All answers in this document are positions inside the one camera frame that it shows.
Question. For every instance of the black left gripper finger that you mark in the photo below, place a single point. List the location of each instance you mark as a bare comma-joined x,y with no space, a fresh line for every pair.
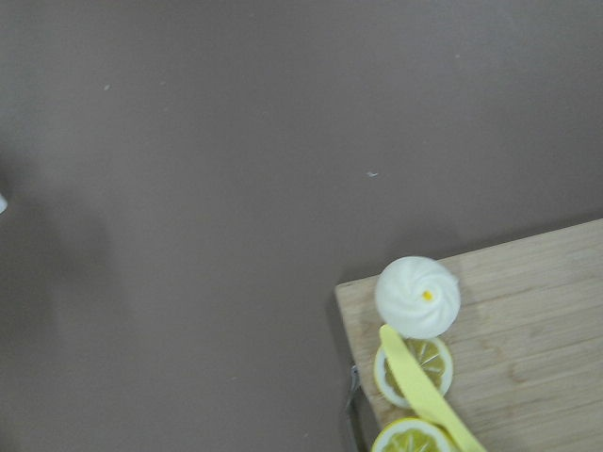
1,202

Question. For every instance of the wooden cutting board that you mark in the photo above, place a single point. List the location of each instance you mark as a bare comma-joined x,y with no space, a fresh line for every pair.
527,343

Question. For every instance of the lemon half front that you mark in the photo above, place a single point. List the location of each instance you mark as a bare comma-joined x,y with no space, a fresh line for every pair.
412,435

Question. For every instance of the lemon slice under knife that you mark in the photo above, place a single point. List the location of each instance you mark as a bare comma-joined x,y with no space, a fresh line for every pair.
435,360

